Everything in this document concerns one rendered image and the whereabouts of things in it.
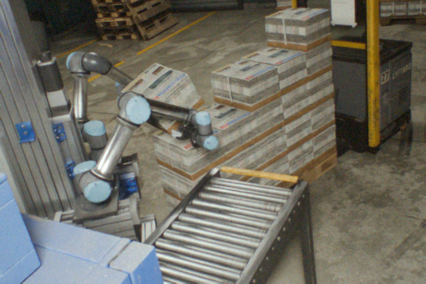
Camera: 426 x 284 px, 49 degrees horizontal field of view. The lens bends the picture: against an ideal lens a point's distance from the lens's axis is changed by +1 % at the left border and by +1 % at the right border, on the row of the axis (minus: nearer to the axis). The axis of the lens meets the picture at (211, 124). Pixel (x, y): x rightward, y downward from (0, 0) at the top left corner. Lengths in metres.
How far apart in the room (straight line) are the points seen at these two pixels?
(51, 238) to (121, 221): 1.50
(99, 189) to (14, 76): 0.67
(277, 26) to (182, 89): 1.14
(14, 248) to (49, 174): 1.71
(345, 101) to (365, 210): 1.13
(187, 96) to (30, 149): 0.88
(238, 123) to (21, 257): 2.26
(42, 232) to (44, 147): 1.51
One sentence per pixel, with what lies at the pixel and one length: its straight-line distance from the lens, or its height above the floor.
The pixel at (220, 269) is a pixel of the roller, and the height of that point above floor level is 0.80.
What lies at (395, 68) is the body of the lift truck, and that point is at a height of 0.65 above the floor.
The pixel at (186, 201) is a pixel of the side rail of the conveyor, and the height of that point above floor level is 0.80.
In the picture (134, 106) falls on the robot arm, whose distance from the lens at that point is 2.15.
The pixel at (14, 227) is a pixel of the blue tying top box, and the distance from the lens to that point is 0.89.
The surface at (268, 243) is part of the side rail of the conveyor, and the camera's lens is 2.03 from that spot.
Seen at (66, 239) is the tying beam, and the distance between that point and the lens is 0.99.
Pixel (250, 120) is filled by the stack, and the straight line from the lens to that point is 3.10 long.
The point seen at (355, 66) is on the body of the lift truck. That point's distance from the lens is 4.09.
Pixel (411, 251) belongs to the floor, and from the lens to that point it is 3.23.
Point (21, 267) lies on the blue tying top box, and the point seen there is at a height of 1.58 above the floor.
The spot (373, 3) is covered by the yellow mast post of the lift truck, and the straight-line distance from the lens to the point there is 3.68.
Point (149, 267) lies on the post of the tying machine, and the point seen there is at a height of 1.52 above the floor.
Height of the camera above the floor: 2.10
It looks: 25 degrees down
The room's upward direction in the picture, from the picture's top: 10 degrees counter-clockwise
